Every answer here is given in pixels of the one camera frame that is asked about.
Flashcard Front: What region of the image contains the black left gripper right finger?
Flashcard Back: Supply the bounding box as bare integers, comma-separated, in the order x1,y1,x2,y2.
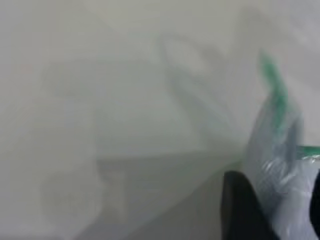
309,169,320,233

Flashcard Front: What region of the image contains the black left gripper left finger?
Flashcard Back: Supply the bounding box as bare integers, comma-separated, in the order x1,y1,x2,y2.
221,170,280,240

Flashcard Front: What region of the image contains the clear zip bag green zipper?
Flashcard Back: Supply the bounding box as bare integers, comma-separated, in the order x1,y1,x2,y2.
239,48,320,240

